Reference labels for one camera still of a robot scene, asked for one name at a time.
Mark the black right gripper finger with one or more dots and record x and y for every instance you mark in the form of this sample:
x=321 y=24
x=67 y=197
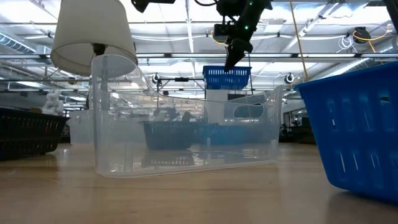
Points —
x=231 y=59
x=238 y=56

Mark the white knobbly figure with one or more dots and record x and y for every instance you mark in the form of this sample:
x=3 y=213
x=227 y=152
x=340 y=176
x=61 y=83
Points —
x=53 y=104

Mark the white building column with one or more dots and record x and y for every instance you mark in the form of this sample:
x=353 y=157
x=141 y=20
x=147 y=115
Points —
x=216 y=105

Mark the black cabinet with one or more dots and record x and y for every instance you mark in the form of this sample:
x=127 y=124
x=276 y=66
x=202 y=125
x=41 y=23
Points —
x=236 y=97

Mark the blue slotted plastic basket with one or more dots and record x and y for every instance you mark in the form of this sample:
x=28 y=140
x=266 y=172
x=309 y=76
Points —
x=224 y=79
x=357 y=124
x=220 y=135

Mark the small round ceiling reel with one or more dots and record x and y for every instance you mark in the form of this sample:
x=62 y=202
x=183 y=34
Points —
x=289 y=77
x=155 y=77

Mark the white shade silver table lamp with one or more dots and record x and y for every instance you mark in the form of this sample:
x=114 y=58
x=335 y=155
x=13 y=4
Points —
x=87 y=28

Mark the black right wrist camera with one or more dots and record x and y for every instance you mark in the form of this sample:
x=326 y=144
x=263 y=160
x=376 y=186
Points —
x=221 y=32

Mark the clear plastic storage bin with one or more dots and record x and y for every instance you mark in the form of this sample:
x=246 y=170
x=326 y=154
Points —
x=81 y=130
x=124 y=155

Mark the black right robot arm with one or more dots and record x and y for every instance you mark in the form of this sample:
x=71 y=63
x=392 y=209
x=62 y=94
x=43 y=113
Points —
x=239 y=6

